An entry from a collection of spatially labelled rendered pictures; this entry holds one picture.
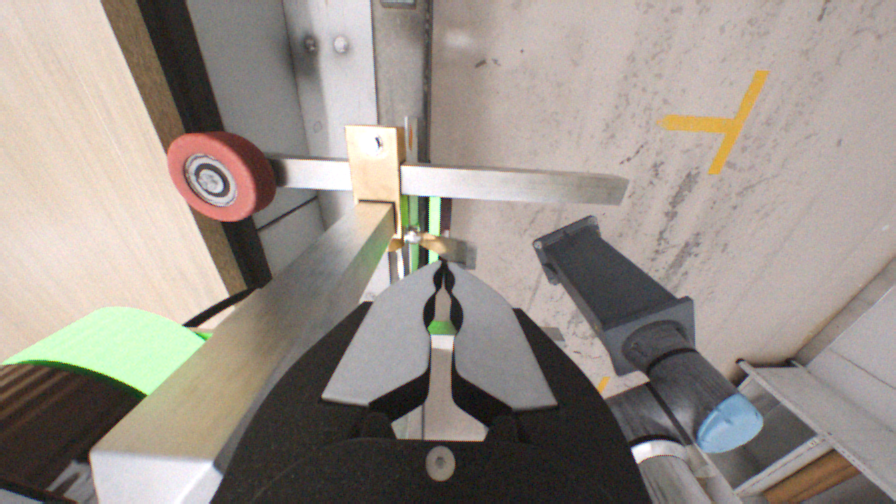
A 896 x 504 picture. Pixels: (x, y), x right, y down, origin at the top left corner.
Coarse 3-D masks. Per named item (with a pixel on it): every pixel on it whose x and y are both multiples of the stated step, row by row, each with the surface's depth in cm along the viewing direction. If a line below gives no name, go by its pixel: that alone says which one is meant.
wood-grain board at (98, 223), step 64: (0, 0) 16; (64, 0) 16; (128, 0) 17; (0, 64) 17; (64, 64) 17; (128, 64) 18; (0, 128) 20; (64, 128) 20; (128, 128) 20; (0, 192) 22; (64, 192) 22; (128, 192) 22; (0, 256) 26; (64, 256) 26; (128, 256) 26; (192, 256) 26; (0, 320) 31; (64, 320) 31
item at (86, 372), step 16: (256, 288) 15; (224, 304) 13; (240, 304) 11; (192, 320) 12; (224, 320) 10; (208, 336) 10; (64, 368) 7; (80, 368) 7; (112, 384) 7; (128, 384) 7; (0, 480) 5; (0, 496) 5; (16, 496) 5; (32, 496) 5; (48, 496) 6
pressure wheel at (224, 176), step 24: (192, 144) 20; (216, 144) 20; (240, 144) 21; (168, 168) 21; (192, 168) 21; (216, 168) 21; (240, 168) 21; (264, 168) 23; (192, 192) 22; (216, 192) 22; (240, 192) 22; (264, 192) 23; (216, 216) 23; (240, 216) 23
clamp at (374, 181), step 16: (352, 128) 22; (368, 128) 22; (384, 128) 22; (400, 128) 24; (352, 144) 23; (384, 144) 23; (400, 144) 25; (352, 160) 24; (368, 160) 24; (384, 160) 24; (400, 160) 25; (352, 176) 25; (368, 176) 25; (384, 176) 25; (400, 176) 25; (368, 192) 25; (384, 192) 25; (400, 192) 26; (400, 208) 26; (400, 224) 27; (400, 240) 29
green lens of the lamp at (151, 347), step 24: (96, 312) 9; (120, 312) 9; (144, 312) 9; (72, 336) 7; (96, 336) 8; (120, 336) 8; (144, 336) 8; (168, 336) 9; (192, 336) 9; (72, 360) 7; (96, 360) 7; (120, 360) 7; (144, 360) 8; (168, 360) 8; (144, 384) 8
